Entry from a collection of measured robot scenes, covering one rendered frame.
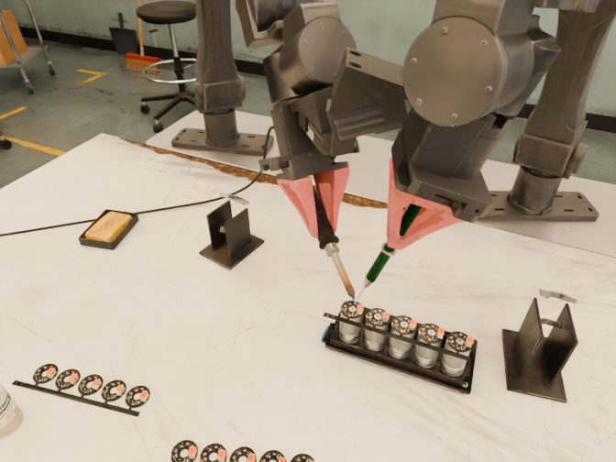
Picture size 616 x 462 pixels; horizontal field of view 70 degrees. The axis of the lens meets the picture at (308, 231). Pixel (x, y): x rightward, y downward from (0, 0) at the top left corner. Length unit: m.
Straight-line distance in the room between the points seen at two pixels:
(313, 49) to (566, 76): 0.34
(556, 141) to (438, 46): 0.45
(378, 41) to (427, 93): 2.91
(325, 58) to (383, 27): 2.73
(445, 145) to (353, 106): 0.07
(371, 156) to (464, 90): 0.63
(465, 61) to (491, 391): 0.37
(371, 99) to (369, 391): 0.30
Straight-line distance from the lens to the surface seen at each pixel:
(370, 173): 0.83
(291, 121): 0.47
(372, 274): 0.45
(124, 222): 0.73
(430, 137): 0.34
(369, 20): 3.17
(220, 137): 0.90
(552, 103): 0.66
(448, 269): 0.64
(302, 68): 0.42
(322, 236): 0.50
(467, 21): 0.26
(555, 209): 0.81
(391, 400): 0.50
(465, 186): 0.36
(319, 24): 0.43
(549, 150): 0.70
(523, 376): 0.55
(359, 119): 0.34
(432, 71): 0.27
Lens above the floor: 1.17
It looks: 38 degrees down
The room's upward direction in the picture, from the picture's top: straight up
